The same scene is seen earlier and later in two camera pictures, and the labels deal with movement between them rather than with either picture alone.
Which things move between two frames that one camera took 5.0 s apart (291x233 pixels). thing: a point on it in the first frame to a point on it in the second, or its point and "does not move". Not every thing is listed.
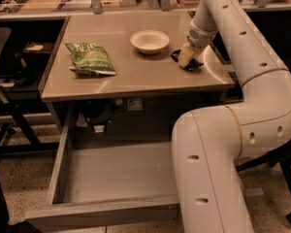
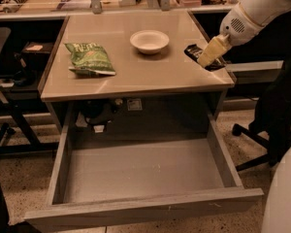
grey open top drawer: x=110 y=185 does not move
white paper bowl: x=149 y=42 does not move
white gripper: x=201 y=38 to x=240 y=27
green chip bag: x=89 y=59 does not move
